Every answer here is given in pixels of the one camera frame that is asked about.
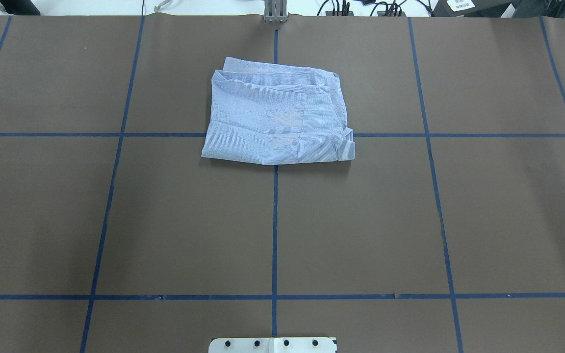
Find light blue striped shirt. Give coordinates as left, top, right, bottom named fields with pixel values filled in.
left=201, top=57, right=355, bottom=165

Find black monitor stand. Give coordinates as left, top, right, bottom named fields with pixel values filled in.
left=431, top=0, right=523, bottom=18

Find aluminium frame post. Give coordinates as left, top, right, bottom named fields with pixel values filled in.
left=264, top=0, right=288, bottom=23

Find white central pedestal base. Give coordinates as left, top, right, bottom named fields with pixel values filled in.
left=208, top=337, right=338, bottom=353

